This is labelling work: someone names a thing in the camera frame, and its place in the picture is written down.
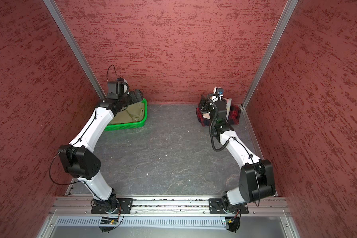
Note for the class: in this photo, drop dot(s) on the pastel floral skirt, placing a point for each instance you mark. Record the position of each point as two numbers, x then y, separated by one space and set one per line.
205 105

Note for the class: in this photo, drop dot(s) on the aluminium front rail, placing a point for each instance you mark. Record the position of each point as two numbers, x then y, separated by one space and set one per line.
165 205

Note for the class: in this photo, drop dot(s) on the green plastic basket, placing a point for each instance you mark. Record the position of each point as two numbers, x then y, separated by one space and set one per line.
131 125

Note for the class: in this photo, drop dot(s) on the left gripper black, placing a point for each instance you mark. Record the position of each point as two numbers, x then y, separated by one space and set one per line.
132 94

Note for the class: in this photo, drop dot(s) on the right aluminium corner post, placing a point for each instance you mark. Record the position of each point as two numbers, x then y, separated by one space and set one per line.
275 38

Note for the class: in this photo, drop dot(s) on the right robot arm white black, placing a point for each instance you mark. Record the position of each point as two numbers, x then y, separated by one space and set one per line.
256 180

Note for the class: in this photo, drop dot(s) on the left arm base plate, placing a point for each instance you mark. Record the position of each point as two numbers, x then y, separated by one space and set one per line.
124 205

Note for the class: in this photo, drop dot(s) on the slotted cable duct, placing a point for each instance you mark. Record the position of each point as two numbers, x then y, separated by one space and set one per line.
157 222

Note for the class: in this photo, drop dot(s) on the aluminium corner post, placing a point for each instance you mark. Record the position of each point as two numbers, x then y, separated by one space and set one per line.
275 38
66 32

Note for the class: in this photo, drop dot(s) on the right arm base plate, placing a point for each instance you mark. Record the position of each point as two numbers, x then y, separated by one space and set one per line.
217 206

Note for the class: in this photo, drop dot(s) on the left aluminium corner post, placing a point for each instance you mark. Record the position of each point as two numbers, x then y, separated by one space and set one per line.
66 32

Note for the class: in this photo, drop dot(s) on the red plaid skirt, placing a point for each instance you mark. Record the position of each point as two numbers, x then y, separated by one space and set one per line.
233 118

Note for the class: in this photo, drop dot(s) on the olive green garment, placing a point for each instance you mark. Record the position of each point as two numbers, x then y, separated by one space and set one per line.
132 114

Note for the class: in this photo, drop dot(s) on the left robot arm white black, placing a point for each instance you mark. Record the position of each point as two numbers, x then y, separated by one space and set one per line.
78 160

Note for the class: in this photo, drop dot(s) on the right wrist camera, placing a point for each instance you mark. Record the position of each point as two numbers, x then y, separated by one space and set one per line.
219 93

